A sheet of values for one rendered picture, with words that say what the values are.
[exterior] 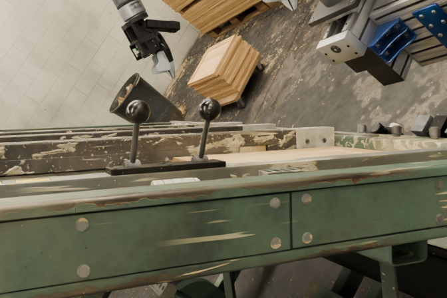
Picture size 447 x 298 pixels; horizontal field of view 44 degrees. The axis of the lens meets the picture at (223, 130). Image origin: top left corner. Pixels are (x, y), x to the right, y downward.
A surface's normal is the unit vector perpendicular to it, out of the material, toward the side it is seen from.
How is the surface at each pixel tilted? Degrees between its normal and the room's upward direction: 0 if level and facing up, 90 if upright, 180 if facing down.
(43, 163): 90
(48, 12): 90
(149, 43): 90
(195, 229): 90
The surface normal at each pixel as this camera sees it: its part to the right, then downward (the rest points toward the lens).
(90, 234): 0.40, 0.04
